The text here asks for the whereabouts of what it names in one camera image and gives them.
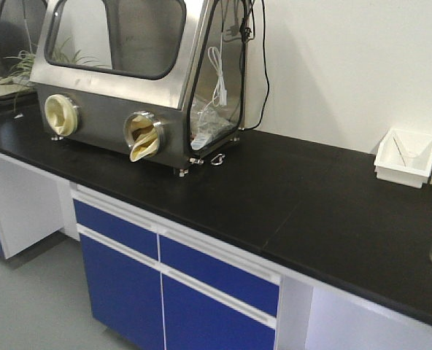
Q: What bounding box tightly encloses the blue right cabinet drawer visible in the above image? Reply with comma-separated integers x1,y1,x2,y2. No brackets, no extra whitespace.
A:
160,236,279,317

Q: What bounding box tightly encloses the white plastic bin left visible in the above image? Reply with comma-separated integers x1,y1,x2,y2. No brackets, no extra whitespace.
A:
374,128,432,189

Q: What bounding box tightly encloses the blue left cabinet drawer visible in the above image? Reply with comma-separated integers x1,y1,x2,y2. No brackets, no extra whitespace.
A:
73,199,158,260

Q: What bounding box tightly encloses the cream left glove sleeve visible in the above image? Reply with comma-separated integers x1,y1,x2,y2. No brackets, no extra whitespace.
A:
45,94,80,137

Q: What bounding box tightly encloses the black power cable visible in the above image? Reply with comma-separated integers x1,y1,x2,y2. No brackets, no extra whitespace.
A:
234,0,271,131

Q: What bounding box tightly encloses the blue cabinet drawer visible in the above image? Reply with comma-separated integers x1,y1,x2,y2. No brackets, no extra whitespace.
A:
73,199,158,260
160,236,279,317

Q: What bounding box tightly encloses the blue left cabinet door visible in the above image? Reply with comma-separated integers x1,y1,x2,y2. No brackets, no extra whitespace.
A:
80,235,164,349

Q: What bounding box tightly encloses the white cable inside box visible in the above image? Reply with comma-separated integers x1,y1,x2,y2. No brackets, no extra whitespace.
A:
197,46,230,125

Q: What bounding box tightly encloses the cream glove sleeve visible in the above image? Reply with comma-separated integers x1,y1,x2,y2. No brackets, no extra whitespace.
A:
123,111,166,162
45,94,80,137

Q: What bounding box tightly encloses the blue right cabinet door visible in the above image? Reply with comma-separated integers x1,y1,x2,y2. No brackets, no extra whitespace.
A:
163,276,275,349

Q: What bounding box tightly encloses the stainless steel glove box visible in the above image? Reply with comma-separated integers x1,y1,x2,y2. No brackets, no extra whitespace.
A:
31,1,253,176

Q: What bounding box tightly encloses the cream right glove sleeve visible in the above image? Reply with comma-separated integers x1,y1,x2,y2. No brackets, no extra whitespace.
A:
123,111,166,162

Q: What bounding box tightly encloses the blue cabinet door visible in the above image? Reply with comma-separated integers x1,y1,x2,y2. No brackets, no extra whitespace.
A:
80,235,164,349
163,276,275,349

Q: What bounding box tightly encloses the green potted plant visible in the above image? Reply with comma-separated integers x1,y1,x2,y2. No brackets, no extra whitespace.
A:
6,37,108,110

